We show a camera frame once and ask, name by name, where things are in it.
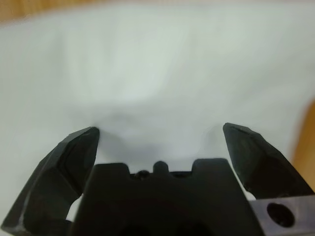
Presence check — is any white garment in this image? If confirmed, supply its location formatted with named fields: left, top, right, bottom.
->
left=0, top=2, right=315, bottom=222

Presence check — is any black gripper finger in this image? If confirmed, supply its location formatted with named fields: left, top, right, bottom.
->
left=222, top=122, right=315, bottom=200
left=4, top=126, right=101, bottom=234

